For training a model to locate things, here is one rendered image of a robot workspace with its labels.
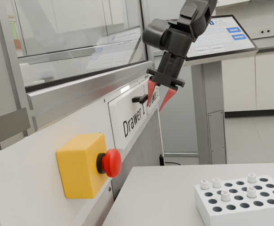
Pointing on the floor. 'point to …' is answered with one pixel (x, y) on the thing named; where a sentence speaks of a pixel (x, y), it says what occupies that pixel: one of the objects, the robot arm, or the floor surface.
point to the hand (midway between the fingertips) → (154, 106)
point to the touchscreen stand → (209, 113)
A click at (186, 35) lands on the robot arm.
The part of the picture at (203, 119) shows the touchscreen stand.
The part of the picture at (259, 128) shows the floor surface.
